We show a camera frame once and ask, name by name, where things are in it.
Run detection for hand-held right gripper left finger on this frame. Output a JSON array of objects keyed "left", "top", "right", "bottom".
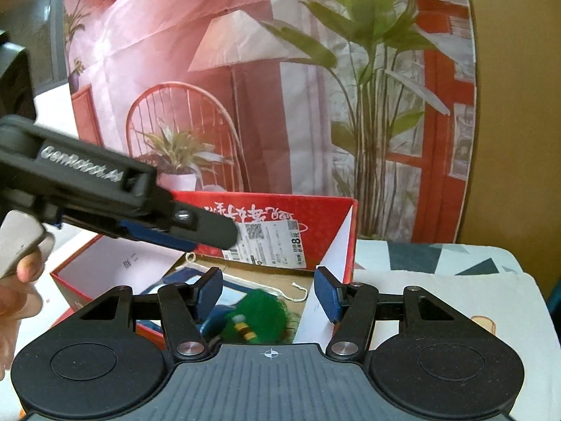
[{"left": 79, "top": 267, "right": 225, "bottom": 359}]

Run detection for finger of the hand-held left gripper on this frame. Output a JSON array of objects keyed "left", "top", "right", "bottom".
[{"left": 119, "top": 188, "right": 240, "bottom": 252}]

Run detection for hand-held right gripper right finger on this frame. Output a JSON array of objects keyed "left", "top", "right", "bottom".
[{"left": 315, "top": 266, "right": 457, "bottom": 359}]

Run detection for red strawberry print box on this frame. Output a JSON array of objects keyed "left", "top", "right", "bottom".
[{"left": 49, "top": 190, "right": 359, "bottom": 348}]

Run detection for person's left hand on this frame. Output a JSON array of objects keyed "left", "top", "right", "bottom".
[{"left": 0, "top": 250, "right": 49, "bottom": 382}]

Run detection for green fuzzy toy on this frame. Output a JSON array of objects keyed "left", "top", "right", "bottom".
[{"left": 220, "top": 288, "right": 304, "bottom": 345}]

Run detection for white drawstring cord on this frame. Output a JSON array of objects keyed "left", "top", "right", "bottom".
[{"left": 183, "top": 253, "right": 308, "bottom": 304}]

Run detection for wall poster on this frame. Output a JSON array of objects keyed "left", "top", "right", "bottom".
[{"left": 63, "top": 0, "right": 479, "bottom": 246}]

